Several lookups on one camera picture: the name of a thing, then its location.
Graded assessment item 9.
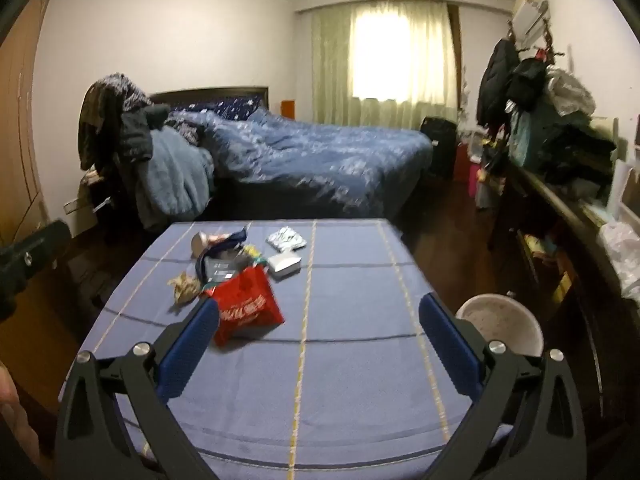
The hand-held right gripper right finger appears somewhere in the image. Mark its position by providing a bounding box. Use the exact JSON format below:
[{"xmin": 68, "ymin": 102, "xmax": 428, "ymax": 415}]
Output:
[{"xmin": 419, "ymin": 292, "xmax": 588, "ymax": 480}]

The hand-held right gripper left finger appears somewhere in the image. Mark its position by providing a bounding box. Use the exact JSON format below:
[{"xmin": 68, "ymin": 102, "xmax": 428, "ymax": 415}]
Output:
[{"xmin": 54, "ymin": 296, "xmax": 221, "ymax": 480}]

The white bin with pink dots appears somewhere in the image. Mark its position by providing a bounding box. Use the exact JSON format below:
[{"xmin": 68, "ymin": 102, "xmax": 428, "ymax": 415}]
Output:
[{"xmin": 455, "ymin": 294, "xmax": 545, "ymax": 359}]

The brown wrapper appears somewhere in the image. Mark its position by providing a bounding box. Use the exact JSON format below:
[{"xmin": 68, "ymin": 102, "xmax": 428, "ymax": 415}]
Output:
[{"xmin": 167, "ymin": 271, "xmax": 202, "ymax": 307}]

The red snack packet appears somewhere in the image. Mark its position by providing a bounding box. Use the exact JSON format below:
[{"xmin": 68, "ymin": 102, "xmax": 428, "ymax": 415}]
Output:
[{"xmin": 206, "ymin": 266, "xmax": 286, "ymax": 347}]

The dark blue snack packet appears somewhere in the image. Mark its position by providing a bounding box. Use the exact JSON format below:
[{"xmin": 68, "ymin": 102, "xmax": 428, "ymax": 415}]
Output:
[{"xmin": 195, "ymin": 230, "xmax": 253, "ymax": 287}]

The beige paper cup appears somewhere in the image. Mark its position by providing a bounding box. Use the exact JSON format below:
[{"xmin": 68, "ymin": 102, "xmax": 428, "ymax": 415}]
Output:
[{"xmin": 191, "ymin": 232, "xmax": 228, "ymax": 259}]

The silver foil packet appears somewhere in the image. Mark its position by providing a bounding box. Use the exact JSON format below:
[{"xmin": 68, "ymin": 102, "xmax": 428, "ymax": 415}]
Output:
[{"xmin": 266, "ymin": 226, "xmax": 307, "ymax": 252}]

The blue striped tablecloth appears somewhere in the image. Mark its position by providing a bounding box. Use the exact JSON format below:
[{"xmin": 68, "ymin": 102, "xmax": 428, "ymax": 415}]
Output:
[{"xmin": 57, "ymin": 219, "xmax": 516, "ymax": 480}]

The wooden wardrobe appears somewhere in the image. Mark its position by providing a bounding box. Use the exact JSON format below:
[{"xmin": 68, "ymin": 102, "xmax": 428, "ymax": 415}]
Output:
[{"xmin": 0, "ymin": 0, "xmax": 66, "ymax": 253}]

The dark wooden cabinet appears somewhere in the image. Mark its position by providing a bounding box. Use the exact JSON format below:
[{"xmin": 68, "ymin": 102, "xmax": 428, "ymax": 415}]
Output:
[{"xmin": 487, "ymin": 160, "xmax": 640, "ymax": 466}]

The pink box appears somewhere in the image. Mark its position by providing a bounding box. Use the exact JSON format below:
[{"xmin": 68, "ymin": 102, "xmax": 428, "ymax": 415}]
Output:
[{"xmin": 467, "ymin": 162, "xmax": 484, "ymax": 199}]

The light blue fleece blanket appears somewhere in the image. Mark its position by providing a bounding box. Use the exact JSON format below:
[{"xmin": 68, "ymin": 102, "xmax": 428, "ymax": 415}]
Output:
[{"xmin": 134, "ymin": 127, "xmax": 217, "ymax": 232}]

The pile of dark clothes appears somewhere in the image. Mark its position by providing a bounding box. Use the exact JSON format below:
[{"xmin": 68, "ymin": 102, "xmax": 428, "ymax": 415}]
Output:
[{"xmin": 79, "ymin": 72, "xmax": 171, "ymax": 181}]

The red box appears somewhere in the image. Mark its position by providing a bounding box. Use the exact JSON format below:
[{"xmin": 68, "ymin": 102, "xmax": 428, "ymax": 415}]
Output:
[{"xmin": 454, "ymin": 142, "xmax": 474, "ymax": 182}]

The white plastic bag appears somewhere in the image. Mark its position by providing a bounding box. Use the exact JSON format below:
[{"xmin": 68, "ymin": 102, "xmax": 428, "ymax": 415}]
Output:
[{"xmin": 599, "ymin": 220, "xmax": 640, "ymax": 302}]

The black suitcase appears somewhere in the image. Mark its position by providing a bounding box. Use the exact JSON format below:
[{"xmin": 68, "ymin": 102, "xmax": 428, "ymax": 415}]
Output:
[{"xmin": 420, "ymin": 116, "xmax": 459, "ymax": 182}]

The teal garment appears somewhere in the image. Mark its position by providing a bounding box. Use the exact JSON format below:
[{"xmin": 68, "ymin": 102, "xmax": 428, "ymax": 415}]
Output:
[{"xmin": 509, "ymin": 110, "xmax": 534, "ymax": 169}]

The bed with blue duvet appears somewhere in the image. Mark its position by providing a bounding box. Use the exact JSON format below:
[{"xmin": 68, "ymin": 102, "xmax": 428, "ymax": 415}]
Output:
[{"xmin": 167, "ymin": 107, "xmax": 434, "ymax": 221}]

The heap of dark folded clothes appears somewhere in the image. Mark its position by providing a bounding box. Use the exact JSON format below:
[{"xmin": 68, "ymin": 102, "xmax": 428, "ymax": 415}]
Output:
[{"xmin": 525, "ymin": 110, "xmax": 619, "ymax": 202}]

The dark wooden headboard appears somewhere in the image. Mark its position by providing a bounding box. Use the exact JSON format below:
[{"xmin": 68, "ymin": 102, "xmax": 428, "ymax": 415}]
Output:
[{"xmin": 149, "ymin": 85, "xmax": 271, "ymax": 112}]

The blue starry pillow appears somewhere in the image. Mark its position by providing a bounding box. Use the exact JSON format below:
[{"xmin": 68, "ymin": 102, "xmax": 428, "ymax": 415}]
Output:
[{"xmin": 170, "ymin": 95, "xmax": 264, "ymax": 117}]

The hanging black jacket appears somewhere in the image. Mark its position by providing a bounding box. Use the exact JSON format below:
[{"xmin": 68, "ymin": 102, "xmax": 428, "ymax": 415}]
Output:
[{"xmin": 476, "ymin": 39, "xmax": 521, "ymax": 127}]

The black hanging bag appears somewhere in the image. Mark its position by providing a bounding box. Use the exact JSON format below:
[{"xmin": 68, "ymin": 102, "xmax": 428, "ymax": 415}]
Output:
[{"xmin": 507, "ymin": 57, "xmax": 549, "ymax": 111}]

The grey white garment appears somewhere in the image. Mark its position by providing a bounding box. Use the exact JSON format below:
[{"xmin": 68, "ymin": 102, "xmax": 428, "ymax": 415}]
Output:
[{"xmin": 544, "ymin": 65, "xmax": 597, "ymax": 117}]

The pale green curtain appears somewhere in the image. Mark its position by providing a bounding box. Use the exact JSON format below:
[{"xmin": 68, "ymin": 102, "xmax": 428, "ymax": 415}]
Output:
[{"xmin": 310, "ymin": 0, "xmax": 459, "ymax": 128}]

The white air conditioner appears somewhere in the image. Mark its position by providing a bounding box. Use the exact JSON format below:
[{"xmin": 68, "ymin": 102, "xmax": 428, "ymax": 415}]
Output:
[{"xmin": 510, "ymin": 0, "xmax": 551, "ymax": 47}]

